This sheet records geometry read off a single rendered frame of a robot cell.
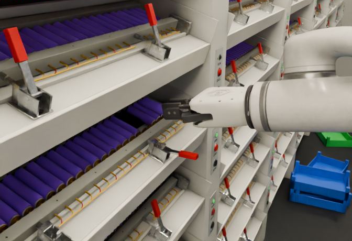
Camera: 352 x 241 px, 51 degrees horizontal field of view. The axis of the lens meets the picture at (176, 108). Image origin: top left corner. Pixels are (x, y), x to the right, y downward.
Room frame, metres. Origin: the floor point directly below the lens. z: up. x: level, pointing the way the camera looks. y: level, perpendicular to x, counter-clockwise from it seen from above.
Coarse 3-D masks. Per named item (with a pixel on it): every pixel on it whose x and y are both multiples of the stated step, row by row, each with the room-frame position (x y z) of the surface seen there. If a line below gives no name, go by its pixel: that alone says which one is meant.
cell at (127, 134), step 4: (104, 120) 0.65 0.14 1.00; (108, 120) 0.65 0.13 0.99; (104, 124) 0.64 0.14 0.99; (108, 124) 0.64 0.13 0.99; (112, 124) 0.64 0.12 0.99; (112, 128) 0.63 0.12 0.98; (116, 128) 0.63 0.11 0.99; (120, 128) 0.63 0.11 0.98; (116, 132) 0.63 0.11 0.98; (120, 132) 0.62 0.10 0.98; (124, 132) 0.62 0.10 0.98; (128, 132) 0.63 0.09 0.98; (124, 136) 0.62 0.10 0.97; (128, 136) 0.62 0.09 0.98
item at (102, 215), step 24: (144, 96) 0.82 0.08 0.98; (168, 96) 0.80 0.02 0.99; (168, 144) 0.65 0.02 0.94; (192, 144) 0.69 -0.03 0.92; (144, 168) 0.56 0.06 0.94; (168, 168) 0.60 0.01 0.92; (96, 192) 0.48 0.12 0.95; (120, 192) 0.49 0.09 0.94; (144, 192) 0.53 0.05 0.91; (72, 216) 0.42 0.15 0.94; (96, 216) 0.43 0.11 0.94; (120, 216) 0.47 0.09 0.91; (96, 240) 0.42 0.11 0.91
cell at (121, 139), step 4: (100, 124) 0.63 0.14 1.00; (96, 128) 0.62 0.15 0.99; (100, 128) 0.62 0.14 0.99; (104, 128) 0.62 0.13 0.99; (108, 128) 0.62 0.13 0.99; (104, 132) 0.61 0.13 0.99; (108, 132) 0.61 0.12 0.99; (112, 132) 0.61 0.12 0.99; (112, 136) 0.61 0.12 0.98; (116, 136) 0.61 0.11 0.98; (120, 136) 0.61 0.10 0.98; (120, 140) 0.60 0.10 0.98; (124, 140) 0.60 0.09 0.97
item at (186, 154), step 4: (164, 144) 0.60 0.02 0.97; (164, 148) 0.60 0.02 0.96; (168, 152) 0.59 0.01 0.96; (172, 152) 0.59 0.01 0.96; (176, 152) 0.58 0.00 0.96; (180, 152) 0.58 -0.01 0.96; (184, 152) 0.58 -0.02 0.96; (188, 152) 0.58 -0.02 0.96; (192, 152) 0.58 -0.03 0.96; (180, 156) 0.58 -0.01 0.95; (184, 156) 0.57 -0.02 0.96; (188, 156) 0.57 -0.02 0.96; (192, 156) 0.57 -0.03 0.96; (196, 156) 0.57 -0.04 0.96
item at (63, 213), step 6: (180, 120) 0.74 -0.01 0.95; (174, 126) 0.71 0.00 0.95; (168, 132) 0.68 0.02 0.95; (144, 150) 0.60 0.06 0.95; (138, 156) 0.59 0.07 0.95; (102, 180) 0.50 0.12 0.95; (108, 180) 0.51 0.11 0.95; (90, 192) 0.47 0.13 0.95; (84, 198) 0.46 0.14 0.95; (72, 204) 0.44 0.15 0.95; (78, 204) 0.44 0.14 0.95; (66, 210) 0.43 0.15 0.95; (60, 216) 0.41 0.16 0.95; (54, 222) 0.40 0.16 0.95; (36, 234) 0.38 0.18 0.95; (24, 240) 0.36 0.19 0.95; (30, 240) 0.37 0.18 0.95
